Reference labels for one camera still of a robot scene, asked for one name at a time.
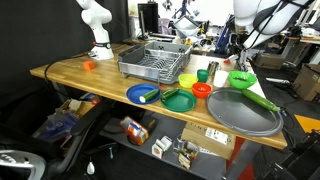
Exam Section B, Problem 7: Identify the black cable on table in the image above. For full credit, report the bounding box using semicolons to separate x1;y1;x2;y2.
43;51;92;83

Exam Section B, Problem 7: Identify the steel cup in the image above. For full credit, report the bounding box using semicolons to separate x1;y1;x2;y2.
207;61;220;75

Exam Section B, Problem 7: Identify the cucumber half on green plate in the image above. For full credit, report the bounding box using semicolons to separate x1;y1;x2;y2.
161;88;179;101

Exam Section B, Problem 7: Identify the dark green cup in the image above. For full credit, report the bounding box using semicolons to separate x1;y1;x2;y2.
197;69;209;83

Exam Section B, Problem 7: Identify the red snack package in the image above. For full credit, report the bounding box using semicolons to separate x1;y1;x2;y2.
120;116;149;145

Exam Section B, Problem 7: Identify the white mug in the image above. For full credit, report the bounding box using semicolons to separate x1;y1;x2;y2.
213;70;228;87

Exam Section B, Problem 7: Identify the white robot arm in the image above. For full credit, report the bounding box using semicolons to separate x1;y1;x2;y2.
233;0;314;49

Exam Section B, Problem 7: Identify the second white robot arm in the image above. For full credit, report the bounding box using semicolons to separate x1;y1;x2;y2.
76;0;114;60

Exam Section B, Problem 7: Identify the grey dish rack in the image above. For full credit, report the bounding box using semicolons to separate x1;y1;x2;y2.
118;41;192;85

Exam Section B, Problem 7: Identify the orange bowl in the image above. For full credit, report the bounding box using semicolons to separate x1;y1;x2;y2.
192;82;212;98

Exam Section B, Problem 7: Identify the black computer monitor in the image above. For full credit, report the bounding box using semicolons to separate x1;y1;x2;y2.
138;3;159;36

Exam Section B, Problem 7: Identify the whole long cucumber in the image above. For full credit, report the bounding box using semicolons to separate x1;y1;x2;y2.
242;89;280;112

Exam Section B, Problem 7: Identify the small cut cucumber piece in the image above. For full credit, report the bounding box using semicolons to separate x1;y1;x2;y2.
234;77;246;81

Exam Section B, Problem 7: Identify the yellow-green bowl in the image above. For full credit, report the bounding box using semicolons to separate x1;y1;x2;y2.
178;73;198;88

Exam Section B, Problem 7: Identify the blue plate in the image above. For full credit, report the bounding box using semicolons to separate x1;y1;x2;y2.
126;84;160;105

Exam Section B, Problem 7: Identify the cucumber half on blue plate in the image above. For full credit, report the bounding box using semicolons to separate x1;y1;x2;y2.
139;89;159;103

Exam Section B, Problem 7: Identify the black office chair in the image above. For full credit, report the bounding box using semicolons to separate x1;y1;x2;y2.
0;100;114;180

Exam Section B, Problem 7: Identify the round grey tray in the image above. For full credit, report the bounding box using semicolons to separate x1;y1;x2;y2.
206;88;284;137

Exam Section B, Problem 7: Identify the cardboard box under table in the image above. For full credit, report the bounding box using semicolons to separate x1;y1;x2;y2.
181;122;236;160

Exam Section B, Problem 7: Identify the green plate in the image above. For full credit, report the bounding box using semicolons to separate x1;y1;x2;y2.
160;89;197;112

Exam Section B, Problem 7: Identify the orange cube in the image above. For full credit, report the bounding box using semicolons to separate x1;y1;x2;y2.
83;60;95;70

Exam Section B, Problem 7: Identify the large green bowl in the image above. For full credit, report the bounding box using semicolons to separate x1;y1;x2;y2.
228;71;257;89

